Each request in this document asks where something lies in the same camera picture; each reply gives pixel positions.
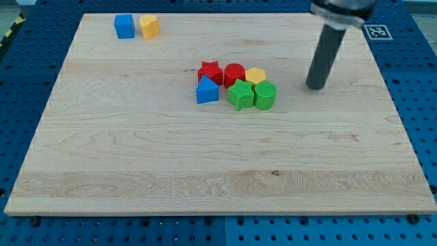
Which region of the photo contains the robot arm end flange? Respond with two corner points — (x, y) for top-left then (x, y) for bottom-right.
(310, 0), (378, 31)

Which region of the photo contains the blue triangle block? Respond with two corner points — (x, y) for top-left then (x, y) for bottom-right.
(196, 75), (219, 104)

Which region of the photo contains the green star block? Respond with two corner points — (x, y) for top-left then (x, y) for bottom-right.
(228, 79), (254, 111)

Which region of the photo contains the red cylinder block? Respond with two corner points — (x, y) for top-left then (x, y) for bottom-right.
(224, 63), (246, 88)

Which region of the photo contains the red star block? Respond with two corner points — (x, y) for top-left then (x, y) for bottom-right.
(197, 61), (224, 86)

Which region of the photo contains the green cylinder block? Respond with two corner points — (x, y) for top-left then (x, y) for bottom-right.
(254, 81), (277, 110)

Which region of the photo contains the yellow hexagon block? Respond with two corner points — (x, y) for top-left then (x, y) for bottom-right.
(245, 67), (266, 87)

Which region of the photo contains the yellow heart block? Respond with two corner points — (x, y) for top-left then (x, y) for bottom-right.
(139, 14), (160, 40)

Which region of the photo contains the blue cube block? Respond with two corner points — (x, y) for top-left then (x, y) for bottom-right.
(114, 14), (135, 39)

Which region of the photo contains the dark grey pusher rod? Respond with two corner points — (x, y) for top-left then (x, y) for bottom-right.
(305, 24), (346, 90)

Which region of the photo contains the fiducial marker tag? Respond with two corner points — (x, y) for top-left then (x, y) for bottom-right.
(364, 24), (393, 40)

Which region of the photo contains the yellow black hazard tape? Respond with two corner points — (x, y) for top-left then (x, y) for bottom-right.
(1, 12), (26, 50)

